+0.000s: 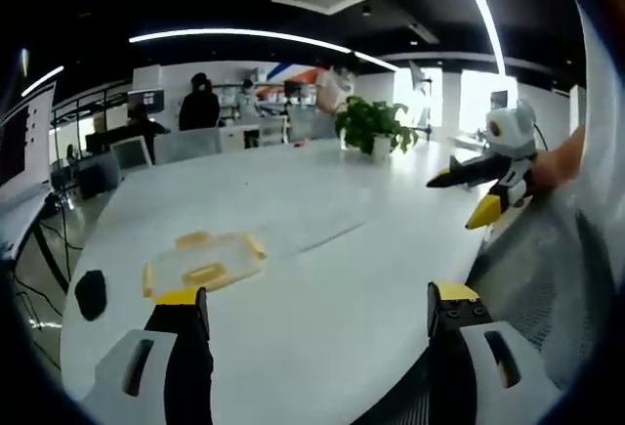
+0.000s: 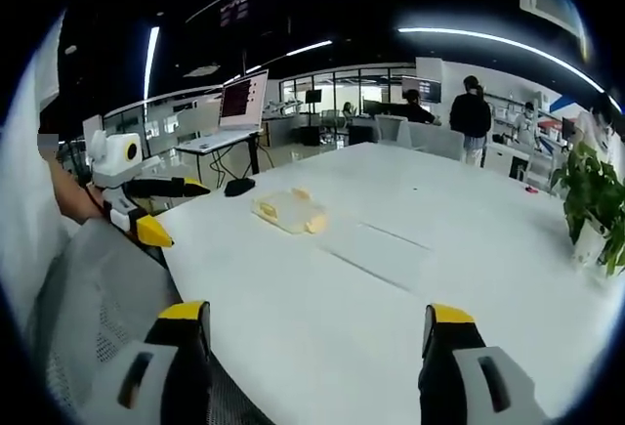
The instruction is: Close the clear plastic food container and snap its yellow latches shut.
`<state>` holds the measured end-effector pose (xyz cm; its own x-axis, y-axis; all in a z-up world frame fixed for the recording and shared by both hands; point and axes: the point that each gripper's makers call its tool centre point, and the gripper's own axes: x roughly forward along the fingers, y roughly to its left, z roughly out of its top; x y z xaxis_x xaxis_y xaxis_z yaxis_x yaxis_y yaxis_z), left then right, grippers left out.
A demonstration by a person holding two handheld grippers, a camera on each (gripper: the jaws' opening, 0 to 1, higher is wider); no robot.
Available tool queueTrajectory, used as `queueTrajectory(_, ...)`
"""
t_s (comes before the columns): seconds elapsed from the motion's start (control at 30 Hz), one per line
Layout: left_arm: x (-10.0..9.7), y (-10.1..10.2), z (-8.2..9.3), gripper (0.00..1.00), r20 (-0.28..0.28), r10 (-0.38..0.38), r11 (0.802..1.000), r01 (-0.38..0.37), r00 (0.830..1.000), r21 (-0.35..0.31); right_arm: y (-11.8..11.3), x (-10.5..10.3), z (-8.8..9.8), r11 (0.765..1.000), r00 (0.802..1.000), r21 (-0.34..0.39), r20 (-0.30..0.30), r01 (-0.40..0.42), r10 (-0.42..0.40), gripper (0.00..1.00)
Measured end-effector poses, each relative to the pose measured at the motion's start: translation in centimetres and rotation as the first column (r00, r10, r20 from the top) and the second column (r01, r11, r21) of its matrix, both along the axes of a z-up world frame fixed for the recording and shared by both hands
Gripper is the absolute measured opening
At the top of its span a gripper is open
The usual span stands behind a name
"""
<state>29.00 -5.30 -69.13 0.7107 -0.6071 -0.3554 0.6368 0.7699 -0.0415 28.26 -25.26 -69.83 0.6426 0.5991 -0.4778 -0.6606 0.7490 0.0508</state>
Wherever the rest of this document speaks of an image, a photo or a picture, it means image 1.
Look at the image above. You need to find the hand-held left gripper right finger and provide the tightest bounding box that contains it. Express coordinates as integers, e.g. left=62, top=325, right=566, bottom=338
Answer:
left=426, top=278, right=558, bottom=425

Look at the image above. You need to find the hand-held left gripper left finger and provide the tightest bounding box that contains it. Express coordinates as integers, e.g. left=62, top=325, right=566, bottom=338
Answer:
left=81, top=286, right=215, bottom=425

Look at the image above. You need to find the clear plastic food container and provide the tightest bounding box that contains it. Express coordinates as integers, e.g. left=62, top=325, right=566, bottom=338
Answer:
left=142, top=231, right=269, bottom=299

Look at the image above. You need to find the person's right hand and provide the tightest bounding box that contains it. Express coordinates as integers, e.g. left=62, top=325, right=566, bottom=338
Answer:
left=525, top=127, right=586, bottom=197

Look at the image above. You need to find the black round object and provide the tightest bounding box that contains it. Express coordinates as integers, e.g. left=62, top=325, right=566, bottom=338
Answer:
left=73, top=270, right=109, bottom=322

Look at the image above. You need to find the grey mesh office chair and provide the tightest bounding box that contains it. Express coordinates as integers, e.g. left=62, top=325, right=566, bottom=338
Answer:
left=466, top=185, right=617, bottom=392

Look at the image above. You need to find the potted green plant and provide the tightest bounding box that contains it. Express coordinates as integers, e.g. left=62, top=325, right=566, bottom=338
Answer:
left=333, top=95, right=421, bottom=156

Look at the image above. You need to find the white partition screen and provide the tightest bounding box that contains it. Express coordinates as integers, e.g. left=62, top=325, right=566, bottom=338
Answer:
left=153, top=126, right=224, bottom=165

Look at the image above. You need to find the computer monitor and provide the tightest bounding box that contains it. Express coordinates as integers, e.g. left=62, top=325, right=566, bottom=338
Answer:
left=127, top=87, right=166, bottom=114

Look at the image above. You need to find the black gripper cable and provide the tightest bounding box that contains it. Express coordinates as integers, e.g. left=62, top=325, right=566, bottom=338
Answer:
left=532, top=121, right=551, bottom=153

